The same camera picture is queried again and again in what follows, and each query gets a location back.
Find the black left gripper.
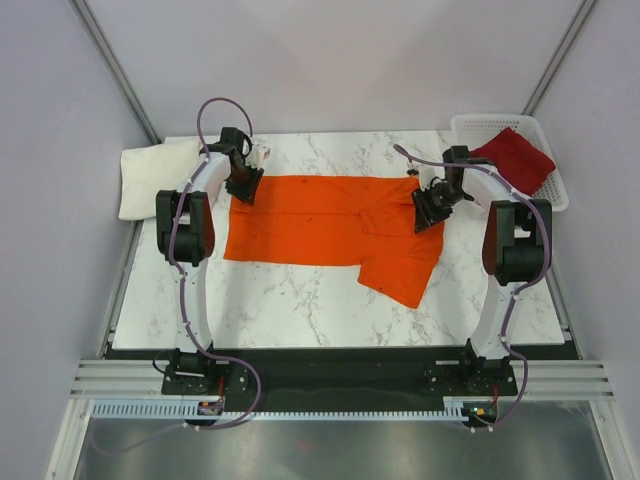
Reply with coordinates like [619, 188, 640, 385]
[226, 161, 265, 206]

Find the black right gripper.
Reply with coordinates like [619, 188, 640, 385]
[410, 183, 469, 234]

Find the orange t shirt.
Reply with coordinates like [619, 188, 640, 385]
[224, 175, 444, 309]

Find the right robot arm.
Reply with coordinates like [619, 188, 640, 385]
[412, 146, 552, 394]

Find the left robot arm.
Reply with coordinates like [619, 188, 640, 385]
[155, 127, 264, 354]

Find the white plastic basket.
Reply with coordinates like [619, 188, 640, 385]
[450, 113, 569, 212]

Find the dark red t shirt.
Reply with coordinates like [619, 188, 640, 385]
[471, 128, 556, 196]

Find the cream folded t shirt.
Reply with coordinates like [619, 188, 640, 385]
[118, 139, 201, 221]

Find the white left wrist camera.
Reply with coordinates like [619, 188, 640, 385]
[245, 144, 271, 169]

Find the left aluminium corner post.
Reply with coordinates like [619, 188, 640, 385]
[69, 0, 161, 144]

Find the aluminium corner post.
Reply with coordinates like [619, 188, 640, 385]
[521, 0, 600, 116]
[69, 0, 161, 144]

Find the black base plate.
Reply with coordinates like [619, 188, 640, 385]
[107, 342, 579, 414]

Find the white slotted cable duct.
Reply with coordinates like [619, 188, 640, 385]
[91, 398, 468, 421]

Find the right aluminium corner post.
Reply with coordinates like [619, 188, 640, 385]
[521, 0, 600, 116]

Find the aluminium frame rail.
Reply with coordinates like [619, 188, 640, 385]
[71, 360, 614, 400]

